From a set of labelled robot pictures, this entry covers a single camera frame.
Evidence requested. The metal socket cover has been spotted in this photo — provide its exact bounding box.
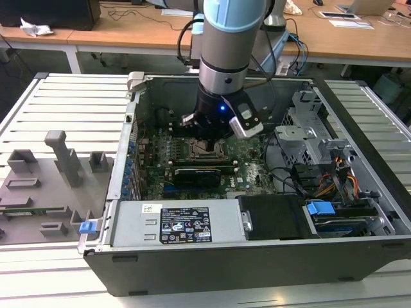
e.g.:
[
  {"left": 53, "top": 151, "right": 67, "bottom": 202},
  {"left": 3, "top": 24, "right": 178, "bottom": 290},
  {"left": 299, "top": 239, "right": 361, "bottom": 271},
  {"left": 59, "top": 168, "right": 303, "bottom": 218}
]
[{"left": 188, "top": 138, "right": 229, "bottom": 160}]

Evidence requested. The CPU socket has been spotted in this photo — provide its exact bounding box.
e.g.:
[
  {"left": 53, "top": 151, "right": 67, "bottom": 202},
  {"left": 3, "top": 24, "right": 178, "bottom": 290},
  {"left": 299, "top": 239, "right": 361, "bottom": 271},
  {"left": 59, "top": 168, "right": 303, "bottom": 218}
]
[{"left": 188, "top": 137, "right": 231, "bottom": 161}]

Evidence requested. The blue expansion slot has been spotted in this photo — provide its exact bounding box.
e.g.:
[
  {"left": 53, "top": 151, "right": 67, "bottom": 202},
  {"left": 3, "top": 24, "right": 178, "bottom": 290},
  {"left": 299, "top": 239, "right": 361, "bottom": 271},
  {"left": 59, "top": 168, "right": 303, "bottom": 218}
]
[{"left": 163, "top": 187, "right": 193, "bottom": 198}]

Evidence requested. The green RAM stick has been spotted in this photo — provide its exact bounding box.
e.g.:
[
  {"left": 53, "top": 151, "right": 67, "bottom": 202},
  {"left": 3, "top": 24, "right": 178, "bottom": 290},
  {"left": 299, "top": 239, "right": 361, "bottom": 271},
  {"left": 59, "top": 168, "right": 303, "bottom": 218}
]
[
  {"left": 173, "top": 164, "right": 238, "bottom": 174},
  {"left": 0, "top": 207, "right": 67, "bottom": 215}
]

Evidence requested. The black graphics card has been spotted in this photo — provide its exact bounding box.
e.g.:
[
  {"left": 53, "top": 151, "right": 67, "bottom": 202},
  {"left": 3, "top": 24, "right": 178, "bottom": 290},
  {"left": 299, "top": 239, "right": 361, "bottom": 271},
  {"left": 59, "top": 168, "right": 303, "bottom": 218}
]
[{"left": 173, "top": 167, "right": 223, "bottom": 190}]

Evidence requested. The green motherboard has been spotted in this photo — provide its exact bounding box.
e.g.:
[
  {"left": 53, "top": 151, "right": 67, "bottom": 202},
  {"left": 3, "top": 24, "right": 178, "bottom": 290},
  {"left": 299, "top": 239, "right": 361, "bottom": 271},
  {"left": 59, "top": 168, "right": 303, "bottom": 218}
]
[{"left": 137, "top": 126, "right": 280, "bottom": 200}]

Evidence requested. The grey case latch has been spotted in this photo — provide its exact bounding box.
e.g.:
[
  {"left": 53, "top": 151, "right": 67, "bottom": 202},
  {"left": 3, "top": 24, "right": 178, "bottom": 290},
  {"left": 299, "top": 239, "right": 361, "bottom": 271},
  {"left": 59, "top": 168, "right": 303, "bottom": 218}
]
[{"left": 127, "top": 71, "right": 147, "bottom": 94}]

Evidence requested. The silver disk bay cage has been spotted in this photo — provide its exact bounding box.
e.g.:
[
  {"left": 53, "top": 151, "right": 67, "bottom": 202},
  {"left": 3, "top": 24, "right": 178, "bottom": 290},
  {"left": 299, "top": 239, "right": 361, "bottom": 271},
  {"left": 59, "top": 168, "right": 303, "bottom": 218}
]
[{"left": 274, "top": 89, "right": 356, "bottom": 167}]

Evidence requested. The black plastic shroud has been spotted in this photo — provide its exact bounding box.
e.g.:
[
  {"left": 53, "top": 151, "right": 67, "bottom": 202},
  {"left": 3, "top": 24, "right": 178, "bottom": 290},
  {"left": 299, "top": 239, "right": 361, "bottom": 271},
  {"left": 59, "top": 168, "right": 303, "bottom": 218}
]
[{"left": 239, "top": 194, "right": 311, "bottom": 241}]

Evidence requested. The black disk bay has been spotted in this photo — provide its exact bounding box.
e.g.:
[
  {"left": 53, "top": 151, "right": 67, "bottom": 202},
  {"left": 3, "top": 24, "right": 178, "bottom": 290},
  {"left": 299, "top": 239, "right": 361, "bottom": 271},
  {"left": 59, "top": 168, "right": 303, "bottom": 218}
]
[{"left": 290, "top": 163, "right": 338, "bottom": 198}]

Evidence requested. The long wooden desk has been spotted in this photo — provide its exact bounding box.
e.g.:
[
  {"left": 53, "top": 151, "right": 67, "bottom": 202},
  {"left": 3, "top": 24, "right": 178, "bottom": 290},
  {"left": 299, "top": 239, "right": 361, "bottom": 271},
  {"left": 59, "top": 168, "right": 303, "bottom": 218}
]
[{"left": 0, "top": 0, "right": 411, "bottom": 70}]

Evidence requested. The silver power supply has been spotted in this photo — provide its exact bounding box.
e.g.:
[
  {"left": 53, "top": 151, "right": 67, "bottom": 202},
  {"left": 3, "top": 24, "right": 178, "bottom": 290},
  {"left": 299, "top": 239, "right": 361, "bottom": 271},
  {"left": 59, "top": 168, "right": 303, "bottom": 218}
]
[{"left": 110, "top": 198, "right": 254, "bottom": 248}]

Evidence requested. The white crumpled object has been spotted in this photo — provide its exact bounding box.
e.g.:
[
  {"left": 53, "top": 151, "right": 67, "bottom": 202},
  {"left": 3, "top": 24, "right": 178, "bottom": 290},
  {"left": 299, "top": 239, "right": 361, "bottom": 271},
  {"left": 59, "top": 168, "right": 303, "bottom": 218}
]
[{"left": 285, "top": 0, "right": 304, "bottom": 16}]

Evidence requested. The hard disk in blue carrier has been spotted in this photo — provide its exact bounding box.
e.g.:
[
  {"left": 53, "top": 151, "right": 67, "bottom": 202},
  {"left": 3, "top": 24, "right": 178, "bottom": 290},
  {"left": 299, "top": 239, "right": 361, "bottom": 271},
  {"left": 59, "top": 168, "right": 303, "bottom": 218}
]
[{"left": 306, "top": 200, "right": 380, "bottom": 238}]

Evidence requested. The white paper sheet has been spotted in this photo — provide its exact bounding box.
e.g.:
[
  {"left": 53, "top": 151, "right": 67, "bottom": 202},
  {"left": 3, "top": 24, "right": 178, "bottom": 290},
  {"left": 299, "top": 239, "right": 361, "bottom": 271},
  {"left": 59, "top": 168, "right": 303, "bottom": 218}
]
[{"left": 329, "top": 19, "right": 375, "bottom": 30}]

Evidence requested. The grey parts rack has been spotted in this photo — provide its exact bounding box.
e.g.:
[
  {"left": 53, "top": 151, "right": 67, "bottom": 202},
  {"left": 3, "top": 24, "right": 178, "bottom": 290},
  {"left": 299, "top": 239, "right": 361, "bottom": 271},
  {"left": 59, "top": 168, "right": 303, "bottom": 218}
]
[{"left": 0, "top": 130, "right": 116, "bottom": 246}]

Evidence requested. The teal chair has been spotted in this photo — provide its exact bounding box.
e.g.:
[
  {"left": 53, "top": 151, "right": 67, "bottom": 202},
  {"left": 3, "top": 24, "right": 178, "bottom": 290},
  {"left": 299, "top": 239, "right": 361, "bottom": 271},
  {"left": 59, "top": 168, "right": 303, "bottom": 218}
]
[{"left": 372, "top": 72, "right": 406, "bottom": 104}]

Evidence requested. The grey laptop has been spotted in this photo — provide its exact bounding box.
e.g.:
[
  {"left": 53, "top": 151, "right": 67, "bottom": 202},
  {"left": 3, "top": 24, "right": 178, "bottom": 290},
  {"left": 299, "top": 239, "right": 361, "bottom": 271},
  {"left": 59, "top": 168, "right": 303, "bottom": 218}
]
[{"left": 333, "top": 0, "right": 396, "bottom": 17}]

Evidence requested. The black box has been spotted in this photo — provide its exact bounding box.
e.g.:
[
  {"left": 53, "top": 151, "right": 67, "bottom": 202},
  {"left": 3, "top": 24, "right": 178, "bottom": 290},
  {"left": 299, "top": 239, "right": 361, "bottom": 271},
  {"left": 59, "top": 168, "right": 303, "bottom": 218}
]
[{"left": 0, "top": 0, "right": 102, "bottom": 31}]

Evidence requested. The crumpled white paper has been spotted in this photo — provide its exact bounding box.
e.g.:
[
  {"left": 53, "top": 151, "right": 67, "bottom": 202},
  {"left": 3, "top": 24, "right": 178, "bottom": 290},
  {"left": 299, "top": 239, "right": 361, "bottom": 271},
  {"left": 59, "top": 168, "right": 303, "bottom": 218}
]
[{"left": 19, "top": 17, "right": 55, "bottom": 38}]

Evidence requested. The black camera bracket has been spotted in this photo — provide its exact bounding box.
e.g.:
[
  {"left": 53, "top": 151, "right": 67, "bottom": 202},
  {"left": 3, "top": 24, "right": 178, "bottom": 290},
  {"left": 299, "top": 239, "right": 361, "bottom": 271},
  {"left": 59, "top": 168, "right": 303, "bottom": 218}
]
[{"left": 221, "top": 94, "right": 261, "bottom": 129}]

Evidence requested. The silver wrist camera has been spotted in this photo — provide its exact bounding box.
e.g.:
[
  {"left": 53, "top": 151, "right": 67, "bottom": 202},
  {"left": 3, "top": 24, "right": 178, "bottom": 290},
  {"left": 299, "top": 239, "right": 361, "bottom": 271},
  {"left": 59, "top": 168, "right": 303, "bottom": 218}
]
[{"left": 229, "top": 115, "right": 265, "bottom": 139}]

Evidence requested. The black camera cable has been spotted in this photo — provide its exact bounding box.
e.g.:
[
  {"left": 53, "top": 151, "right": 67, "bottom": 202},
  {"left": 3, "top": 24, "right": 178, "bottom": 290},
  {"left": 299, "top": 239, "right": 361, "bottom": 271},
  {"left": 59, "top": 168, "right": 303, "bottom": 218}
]
[{"left": 252, "top": 28, "right": 280, "bottom": 110}]

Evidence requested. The black cable loop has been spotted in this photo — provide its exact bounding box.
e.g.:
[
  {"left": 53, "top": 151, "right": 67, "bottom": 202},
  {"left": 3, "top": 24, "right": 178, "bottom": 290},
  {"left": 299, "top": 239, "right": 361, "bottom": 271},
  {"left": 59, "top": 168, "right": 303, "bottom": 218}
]
[{"left": 176, "top": 19, "right": 206, "bottom": 67}]

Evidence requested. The black wire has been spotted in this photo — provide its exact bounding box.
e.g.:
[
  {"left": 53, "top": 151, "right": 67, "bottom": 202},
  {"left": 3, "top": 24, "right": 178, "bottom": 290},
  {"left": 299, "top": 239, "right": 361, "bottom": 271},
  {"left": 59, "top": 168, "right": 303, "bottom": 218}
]
[{"left": 265, "top": 134, "right": 309, "bottom": 196}]

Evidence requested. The blue cable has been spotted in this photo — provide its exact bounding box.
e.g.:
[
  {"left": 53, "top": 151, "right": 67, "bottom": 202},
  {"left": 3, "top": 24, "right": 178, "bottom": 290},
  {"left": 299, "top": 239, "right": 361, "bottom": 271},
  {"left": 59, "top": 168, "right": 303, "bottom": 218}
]
[{"left": 288, "top": 33, "right": 311, "bottom": 78}]

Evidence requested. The yellow red wire bundle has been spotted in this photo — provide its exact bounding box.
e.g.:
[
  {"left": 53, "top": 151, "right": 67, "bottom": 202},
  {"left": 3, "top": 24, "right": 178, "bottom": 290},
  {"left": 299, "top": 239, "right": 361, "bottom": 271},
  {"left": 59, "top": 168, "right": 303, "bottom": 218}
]
[{"left": 320, "top": 153, "right": 360, "bottom": 200}]

